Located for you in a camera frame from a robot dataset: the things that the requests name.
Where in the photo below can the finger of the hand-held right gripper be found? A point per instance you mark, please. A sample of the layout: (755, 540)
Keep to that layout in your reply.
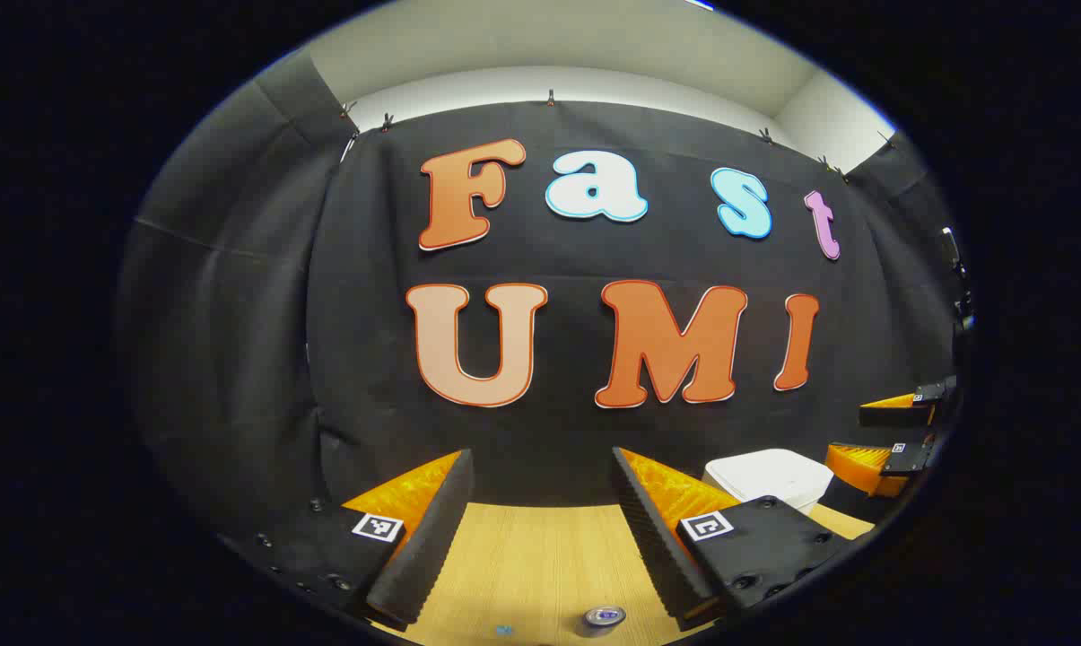
(899, 417)
(863, 467)

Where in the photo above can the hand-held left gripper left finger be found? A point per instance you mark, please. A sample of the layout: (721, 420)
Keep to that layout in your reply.
(432, 547)

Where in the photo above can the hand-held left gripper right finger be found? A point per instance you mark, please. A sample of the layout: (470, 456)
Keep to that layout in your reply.
(657, 547)

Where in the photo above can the blue pop can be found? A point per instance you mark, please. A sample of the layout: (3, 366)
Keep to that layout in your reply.
(604, 619)

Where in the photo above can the white desktop garbage bin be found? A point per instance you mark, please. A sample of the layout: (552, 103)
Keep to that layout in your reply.
(764, 475)

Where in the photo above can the wooden desktop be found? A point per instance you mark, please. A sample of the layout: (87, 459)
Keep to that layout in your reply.
(540, 565)

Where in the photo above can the black backdrop cloth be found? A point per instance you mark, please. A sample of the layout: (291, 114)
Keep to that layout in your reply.
(576, 431)

